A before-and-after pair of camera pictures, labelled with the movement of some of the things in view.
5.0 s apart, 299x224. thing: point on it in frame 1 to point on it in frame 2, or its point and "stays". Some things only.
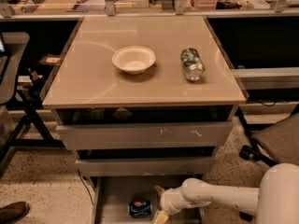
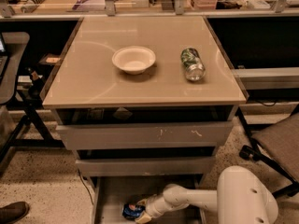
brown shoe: [13, 212] stays
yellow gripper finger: [160, 189] to [142, 203]
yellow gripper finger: [161, 217] to [144, 217]
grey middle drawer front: [145, 166] stays
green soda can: [192, 64] stays
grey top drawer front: [145, 135] stays
